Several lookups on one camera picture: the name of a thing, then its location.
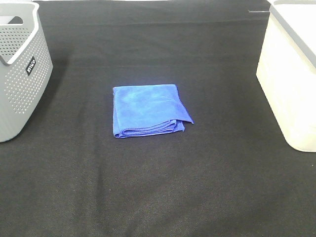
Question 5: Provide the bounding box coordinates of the blue microfiber towel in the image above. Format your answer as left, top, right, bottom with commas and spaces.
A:
113, 84, 194, 138

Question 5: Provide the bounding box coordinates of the black fabric table cover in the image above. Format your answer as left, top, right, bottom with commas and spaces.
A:
0, 0, 316, 237

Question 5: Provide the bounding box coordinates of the white plastic storage bin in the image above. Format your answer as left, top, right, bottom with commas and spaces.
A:
256, 0, 316, 152

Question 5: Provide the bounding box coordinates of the grey perforated plastic basket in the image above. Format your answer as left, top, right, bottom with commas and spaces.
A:
0, 1, 53, 142

